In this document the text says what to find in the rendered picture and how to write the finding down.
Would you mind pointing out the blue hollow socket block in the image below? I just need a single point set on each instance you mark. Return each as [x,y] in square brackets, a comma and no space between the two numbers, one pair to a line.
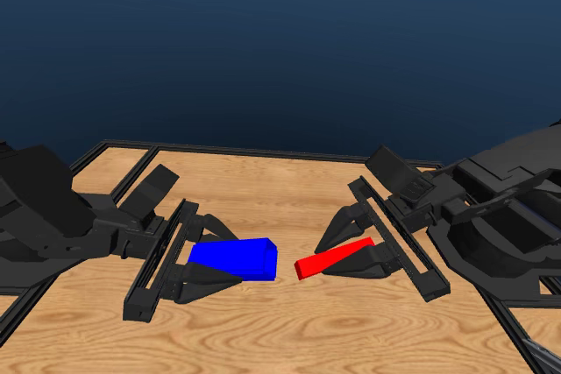
[232,258]

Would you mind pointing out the thin red peg bar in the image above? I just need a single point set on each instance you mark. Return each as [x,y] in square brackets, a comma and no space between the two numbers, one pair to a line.
[324,260]

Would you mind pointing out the black table frame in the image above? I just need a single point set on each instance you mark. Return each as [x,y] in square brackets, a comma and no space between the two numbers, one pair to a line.
[263,150]

